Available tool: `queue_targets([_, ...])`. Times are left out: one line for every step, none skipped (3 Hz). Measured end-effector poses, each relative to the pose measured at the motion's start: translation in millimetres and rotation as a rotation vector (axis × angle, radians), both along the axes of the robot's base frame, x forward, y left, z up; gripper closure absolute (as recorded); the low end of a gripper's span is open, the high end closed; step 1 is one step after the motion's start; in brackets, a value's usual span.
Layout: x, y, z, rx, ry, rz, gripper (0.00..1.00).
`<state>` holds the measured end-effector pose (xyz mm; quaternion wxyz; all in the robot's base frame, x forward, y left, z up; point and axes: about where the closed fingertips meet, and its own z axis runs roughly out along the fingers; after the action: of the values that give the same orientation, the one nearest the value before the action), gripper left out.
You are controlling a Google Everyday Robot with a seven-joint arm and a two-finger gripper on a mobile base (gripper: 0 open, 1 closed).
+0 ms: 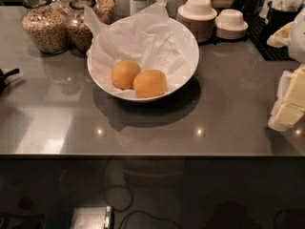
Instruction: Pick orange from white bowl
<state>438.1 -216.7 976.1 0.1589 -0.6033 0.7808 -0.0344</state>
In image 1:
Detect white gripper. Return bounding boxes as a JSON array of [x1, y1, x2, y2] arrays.
[[267, 9, 305, 132]]

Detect orange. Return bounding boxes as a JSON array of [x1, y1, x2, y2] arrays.
[[133, 70, 167, 98], [112, 60, 141, 90]]

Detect white ceramic bowl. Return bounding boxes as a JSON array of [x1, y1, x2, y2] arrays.
[[87, 18, 199, 102]]

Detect black rubber mat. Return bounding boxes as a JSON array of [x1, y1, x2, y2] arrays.
[[244, 15, 292, 61]]

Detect short stack of paper bowls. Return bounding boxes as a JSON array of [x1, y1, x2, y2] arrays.
[[214, 9, 248, 40]]

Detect black container with packets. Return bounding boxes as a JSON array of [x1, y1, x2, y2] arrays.
[[265, 0, 304, 37]]

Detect tall stack of paper bowls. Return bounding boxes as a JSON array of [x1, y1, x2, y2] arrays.
[[176, 0, 217, 43]]

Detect white crumpled paper liner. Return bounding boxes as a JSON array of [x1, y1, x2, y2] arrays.
[[83, 0, 196, 100]]

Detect back glass cereal jar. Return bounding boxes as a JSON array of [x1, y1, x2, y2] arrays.
[[95, 0, 115, 24]]

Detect middle glass cereal jar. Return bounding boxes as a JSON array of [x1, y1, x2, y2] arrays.
[[65, 0, 96, 53]]

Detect metal box under table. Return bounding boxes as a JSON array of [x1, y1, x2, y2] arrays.
[[70, 206, 114, 229]]

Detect large glass cereal jar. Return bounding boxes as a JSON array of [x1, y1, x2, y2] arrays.
[[21, 0, 70, 54]]

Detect black cable on floor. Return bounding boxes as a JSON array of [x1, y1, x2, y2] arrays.
[[103, 157, 184, 229]]

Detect black handle at left edge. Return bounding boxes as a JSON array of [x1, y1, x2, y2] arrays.
[[0, 68, 20, 94]]

